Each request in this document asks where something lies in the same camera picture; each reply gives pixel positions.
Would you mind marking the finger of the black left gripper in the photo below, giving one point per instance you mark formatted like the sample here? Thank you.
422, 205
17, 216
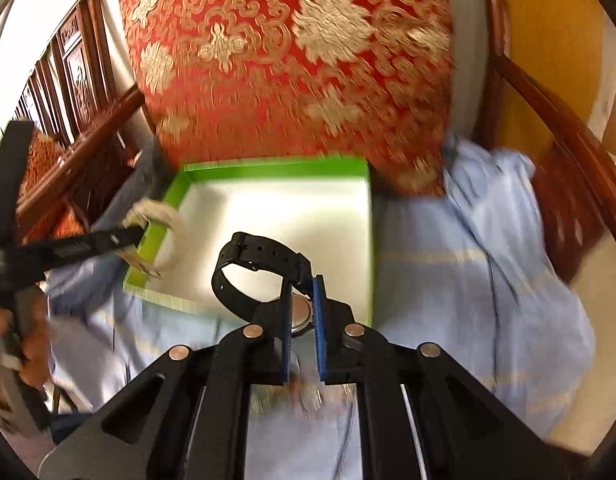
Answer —
29, 262

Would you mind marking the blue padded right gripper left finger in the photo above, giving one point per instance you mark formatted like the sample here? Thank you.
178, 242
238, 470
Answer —
256, 354

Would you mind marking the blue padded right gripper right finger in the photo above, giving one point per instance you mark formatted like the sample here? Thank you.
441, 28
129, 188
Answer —
349, 353

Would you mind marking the black strap wristwatch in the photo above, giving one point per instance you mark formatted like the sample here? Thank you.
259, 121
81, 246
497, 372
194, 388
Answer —
251, 270

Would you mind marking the beige strap wristwatch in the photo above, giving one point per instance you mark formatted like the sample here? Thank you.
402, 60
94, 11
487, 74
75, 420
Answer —
164, 238

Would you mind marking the person's left hand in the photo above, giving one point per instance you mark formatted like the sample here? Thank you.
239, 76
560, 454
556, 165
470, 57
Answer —
35, 342

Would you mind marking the green cardboard box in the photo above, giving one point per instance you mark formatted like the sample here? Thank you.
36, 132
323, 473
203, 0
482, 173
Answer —
320, 207

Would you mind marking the light blue checked cloth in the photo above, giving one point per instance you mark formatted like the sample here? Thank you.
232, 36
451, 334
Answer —
468, 271

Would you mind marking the dark wooden armchair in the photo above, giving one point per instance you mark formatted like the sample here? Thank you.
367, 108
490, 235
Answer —
575, 181

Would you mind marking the red gold embroidered cushion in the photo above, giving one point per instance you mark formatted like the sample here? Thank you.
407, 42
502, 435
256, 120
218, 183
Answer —
241, 79

